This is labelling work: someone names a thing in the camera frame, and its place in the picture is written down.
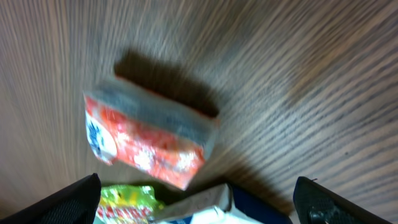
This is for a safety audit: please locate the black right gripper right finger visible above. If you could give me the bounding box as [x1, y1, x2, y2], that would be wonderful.
[293, 177, 391, 224]

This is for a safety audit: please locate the red Kleenex tissue pack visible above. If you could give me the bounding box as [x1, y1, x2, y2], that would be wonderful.
[83, 77, 218, 190]

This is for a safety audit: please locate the white paper tissue pack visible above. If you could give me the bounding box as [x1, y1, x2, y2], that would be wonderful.
[148, 184, 292, 224]

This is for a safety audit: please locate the Haribo gummy candy bag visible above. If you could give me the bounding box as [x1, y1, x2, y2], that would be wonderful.
[96, 185, 164, 224]

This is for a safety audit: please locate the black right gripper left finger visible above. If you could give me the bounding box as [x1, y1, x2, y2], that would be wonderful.
[1, 173, 101, 224]

